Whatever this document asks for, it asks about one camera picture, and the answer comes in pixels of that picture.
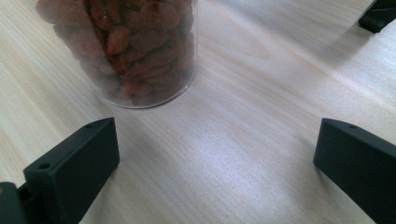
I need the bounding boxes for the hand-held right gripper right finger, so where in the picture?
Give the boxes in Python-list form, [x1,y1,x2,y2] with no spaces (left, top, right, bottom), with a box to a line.
[312,118,396,224]

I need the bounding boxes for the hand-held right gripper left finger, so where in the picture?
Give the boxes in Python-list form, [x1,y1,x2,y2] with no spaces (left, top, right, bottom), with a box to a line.
[22,117,121,224]

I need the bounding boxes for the clear jar of almonds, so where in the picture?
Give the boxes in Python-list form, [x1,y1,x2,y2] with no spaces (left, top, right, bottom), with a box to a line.
[35,0,199,110]

